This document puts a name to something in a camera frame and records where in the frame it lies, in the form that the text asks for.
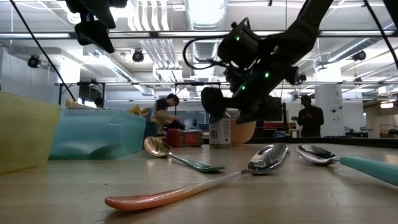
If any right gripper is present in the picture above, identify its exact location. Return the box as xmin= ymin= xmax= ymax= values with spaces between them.
xmin=201 ymin=62 xmax=298 ymax=125

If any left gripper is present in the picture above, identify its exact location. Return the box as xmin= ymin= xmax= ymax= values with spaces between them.
xmin=65 ymin=0 xmax=127 ymax=53

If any white-lidded spice jar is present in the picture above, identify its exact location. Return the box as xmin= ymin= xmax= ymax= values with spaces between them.
xmin=208 ymin=113 xmax=232 ymax=149

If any blue ramen noodle packet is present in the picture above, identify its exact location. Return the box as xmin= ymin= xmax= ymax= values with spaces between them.
xmin=141 ymin=107 xmax=156 ymax=123

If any orange bowl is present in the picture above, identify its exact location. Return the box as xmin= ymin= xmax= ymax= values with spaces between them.
xmin=230 ymin=119 xmax=257 ymax=146

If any black overhead rig bar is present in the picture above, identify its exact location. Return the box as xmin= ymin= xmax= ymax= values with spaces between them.
xmin=0 ymin=30 xmax=398 ymax=39

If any blue plastic bin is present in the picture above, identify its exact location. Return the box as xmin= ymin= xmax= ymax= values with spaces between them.
xmin=143 ymin=120 xmax=160 ymax=147

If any white square pillar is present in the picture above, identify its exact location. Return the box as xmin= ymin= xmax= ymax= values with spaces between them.
xmin=315 ymin=84 xmax=345 ymax=138

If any teal plastic bin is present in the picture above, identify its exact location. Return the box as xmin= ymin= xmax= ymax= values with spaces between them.
xmin=49 ymin=108 xmax=147 ymax=161

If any yellow plastic bin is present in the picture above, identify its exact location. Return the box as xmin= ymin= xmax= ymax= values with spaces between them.
xmin=0 ymin=91 xmax=62 ymax=175

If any black background workstation frame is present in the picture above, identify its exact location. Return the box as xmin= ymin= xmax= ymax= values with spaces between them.
xmin=57 ymin=82 xmax=222 ymax=127

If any spoon with orange handle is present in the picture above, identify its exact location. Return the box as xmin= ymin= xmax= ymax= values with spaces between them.
xmin=104 ymin=142 xmax=292 ymax=212

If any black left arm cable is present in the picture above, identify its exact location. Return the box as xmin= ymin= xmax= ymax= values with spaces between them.
xmin=8 ymin=0 xmax=78 ymax=103

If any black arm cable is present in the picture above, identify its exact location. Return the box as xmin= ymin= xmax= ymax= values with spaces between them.
xmin=182 ymin=35 xmax=233 ymax=71
xmin=8 ymin=0 xmax=78 ymax=103

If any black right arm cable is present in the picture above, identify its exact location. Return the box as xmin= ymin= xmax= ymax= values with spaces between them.
xmin=182 ymin=35 xmax=233 ymax=71

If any gold spoon with green handle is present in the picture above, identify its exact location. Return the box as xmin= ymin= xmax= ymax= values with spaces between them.
xmin=143 ymin=136 xmax=226 ymax=174

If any silver ventilation duct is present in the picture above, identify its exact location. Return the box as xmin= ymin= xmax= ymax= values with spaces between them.
xmin=185 ymin=0 xmax=228 ymax=97
xmin=317 ymin=37 xmax=398 ymax=68

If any black aluminium table frame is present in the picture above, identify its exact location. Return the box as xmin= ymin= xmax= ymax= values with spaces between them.
xmin=245 ymin=136 xmax=398 ymax=149

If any spoon with mint handle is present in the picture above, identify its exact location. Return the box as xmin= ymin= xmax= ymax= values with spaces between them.
xmin=295 ymin=144 xmax=398 ymax=187

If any black hanging cable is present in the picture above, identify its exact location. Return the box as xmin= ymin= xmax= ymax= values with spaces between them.
xmin=362 ymin=0 xmax=398 ymax=69

